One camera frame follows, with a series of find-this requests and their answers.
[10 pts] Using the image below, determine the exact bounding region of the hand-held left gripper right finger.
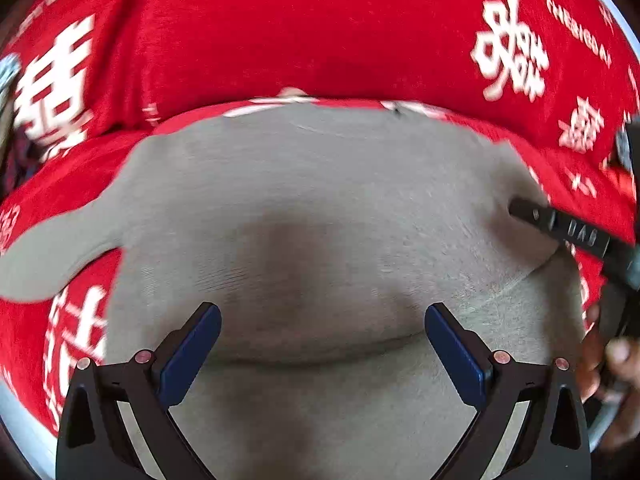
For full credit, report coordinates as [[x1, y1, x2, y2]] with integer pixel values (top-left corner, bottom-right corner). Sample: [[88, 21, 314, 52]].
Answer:
[[424, 302, 592, 480]]

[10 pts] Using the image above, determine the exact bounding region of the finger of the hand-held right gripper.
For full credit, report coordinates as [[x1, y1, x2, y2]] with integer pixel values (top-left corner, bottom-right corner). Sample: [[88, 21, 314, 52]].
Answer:
[[508, 197, 610, 277]]

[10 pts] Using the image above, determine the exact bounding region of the grey small shirt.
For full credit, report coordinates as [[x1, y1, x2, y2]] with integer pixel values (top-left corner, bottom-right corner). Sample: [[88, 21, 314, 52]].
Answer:
[[0, 102, 588, 480]]

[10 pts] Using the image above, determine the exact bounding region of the person's right hand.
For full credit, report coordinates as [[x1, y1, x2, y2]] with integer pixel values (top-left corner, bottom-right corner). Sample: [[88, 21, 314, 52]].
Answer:
[[577, 305, 640, 452]]

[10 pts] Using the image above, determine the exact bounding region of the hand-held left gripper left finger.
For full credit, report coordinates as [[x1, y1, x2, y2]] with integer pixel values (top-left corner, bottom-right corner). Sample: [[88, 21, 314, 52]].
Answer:
[[56, 301, 222, 480]]

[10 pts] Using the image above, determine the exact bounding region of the red printed blanket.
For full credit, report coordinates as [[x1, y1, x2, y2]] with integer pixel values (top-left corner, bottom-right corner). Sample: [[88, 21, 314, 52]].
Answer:
[[0, 0, 640, 441]]

